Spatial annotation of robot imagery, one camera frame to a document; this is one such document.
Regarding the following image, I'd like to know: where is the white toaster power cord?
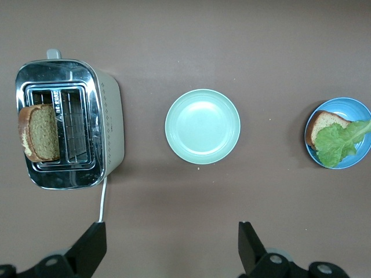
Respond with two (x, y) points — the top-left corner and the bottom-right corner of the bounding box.
(98, 175), (108, 224)

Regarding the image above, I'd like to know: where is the light green plate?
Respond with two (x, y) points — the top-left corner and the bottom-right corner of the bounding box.
(165, 89), (241, 165)

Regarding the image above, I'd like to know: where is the brown bread slice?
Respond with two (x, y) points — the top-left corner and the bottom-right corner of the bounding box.
(305, 110), (352, 151)
(17, 104), (61, 163)

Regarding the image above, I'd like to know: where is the blue plate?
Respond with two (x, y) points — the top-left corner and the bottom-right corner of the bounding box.
(304, 97), (371, 170)

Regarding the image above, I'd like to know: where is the green lettuce leaf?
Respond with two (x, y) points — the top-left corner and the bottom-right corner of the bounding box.
(314, 119), (371, 169)

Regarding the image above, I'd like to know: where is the beige chrome-topped toaster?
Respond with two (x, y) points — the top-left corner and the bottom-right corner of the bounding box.
(14, 48), (125, 191)

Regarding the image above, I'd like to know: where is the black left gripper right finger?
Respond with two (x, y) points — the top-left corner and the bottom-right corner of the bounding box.
(238, 221), (348, 278)

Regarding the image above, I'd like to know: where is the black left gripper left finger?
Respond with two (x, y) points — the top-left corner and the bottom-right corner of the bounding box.
(0, 221), (107, 278)

